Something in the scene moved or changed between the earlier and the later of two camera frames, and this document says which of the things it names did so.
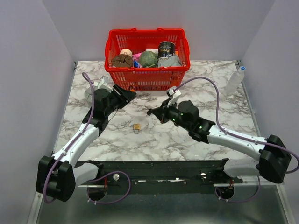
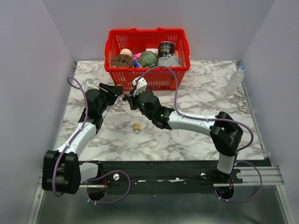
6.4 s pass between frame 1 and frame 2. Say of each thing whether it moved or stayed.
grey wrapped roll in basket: stayed
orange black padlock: moved
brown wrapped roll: stayed
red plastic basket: stayed
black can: stayed
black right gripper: moved
